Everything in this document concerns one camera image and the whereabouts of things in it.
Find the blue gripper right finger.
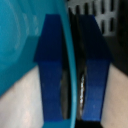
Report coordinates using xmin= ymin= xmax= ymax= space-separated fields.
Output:
xmin=75 ymin=14 xmax=113 ymax=122

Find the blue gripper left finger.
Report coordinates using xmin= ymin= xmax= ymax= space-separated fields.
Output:
xmin=33 ymin=13 xmax=70 ymax=128

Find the blue plastic bowl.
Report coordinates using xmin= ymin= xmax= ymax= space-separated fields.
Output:
xmin=0 ymin=0 xmax=79 ymax=118

